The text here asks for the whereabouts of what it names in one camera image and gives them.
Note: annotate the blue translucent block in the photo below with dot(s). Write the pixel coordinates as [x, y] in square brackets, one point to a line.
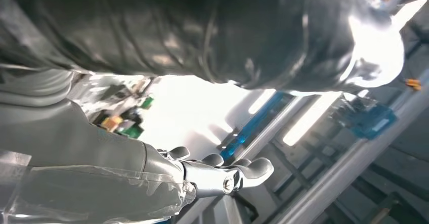
[372, 122]

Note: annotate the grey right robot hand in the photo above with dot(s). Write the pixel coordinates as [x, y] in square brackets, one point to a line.
[100, 182]

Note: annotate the small orange object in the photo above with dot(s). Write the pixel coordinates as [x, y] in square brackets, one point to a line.
[414, 84]

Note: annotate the pale long metal rail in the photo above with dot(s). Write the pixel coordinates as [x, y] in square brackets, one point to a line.
[352, 162]

